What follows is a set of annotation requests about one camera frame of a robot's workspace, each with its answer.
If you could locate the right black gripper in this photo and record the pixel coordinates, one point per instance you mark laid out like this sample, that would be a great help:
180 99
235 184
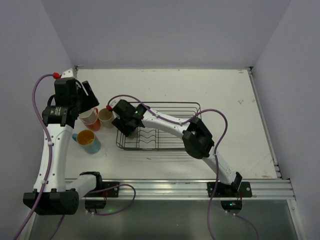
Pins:
122 124

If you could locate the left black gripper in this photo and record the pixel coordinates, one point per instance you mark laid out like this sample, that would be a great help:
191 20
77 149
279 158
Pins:
89 99

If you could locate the beige tumbler cup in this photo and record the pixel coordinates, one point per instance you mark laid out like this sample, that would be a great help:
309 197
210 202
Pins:
106 117

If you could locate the pink faceted mug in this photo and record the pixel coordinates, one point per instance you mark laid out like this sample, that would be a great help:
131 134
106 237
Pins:
89 117

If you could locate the orange mug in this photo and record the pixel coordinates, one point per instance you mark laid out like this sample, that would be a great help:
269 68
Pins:
94 126

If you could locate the blue butterfly mug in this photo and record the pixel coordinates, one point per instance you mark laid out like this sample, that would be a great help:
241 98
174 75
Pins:
88 141

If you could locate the small olive green mug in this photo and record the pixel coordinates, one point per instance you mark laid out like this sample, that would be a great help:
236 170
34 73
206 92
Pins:
133 134

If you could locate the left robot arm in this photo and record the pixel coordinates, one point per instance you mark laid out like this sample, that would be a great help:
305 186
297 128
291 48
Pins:
51 195

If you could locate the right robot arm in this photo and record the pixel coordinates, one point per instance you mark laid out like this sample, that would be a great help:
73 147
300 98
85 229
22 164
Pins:
197 139

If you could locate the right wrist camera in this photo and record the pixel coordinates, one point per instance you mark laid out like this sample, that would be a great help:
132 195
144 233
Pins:
111 105

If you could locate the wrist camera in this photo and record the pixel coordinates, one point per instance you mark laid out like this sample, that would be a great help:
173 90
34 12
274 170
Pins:
70 73
111 105

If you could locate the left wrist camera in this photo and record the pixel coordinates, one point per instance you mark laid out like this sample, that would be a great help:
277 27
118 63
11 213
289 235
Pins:
70 73

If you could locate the left black base bracket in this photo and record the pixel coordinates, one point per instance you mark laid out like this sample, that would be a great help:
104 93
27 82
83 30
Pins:
103 189

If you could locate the black base bracket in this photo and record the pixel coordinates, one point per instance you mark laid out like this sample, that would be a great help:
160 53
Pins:
103 189
235 204

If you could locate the right black base bracket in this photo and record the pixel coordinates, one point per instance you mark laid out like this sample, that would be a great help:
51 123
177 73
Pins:
235 204

